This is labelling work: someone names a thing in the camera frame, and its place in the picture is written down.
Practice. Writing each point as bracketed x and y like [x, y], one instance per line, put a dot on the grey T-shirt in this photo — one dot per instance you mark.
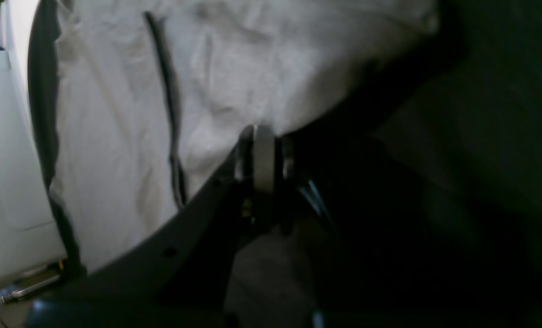
[142, 80]

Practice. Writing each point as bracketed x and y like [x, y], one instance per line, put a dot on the red blue clamp front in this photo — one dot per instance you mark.
[32, 282]

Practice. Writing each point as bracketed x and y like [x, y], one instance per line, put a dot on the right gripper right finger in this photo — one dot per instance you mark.
[291, 213]

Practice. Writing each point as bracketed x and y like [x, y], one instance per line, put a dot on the black table cloth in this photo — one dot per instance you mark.
[431, 168]

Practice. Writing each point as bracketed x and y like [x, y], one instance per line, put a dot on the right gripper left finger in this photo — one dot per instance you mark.
[178, 277]

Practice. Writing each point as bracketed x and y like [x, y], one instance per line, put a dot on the white table frame right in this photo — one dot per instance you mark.
[29, 236]

